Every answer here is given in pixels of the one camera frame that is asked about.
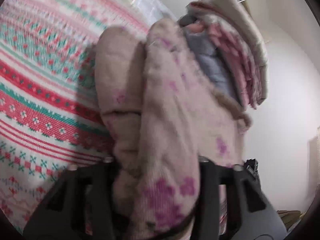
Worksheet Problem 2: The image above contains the floral quilted padded jacket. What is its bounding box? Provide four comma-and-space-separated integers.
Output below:
95, 19, 252, 239

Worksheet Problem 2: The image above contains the patterned pink green blanket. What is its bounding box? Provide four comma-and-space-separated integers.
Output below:
1, 0, 148, 233

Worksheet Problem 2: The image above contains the pink folded quilt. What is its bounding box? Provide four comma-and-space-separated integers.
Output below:
187, 2, 261, 109

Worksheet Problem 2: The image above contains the grey folded blanket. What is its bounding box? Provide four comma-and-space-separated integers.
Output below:
178, 15, 243, 106

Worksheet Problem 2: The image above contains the beige folded quilt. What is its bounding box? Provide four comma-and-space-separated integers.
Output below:
200, 0, 268, 105

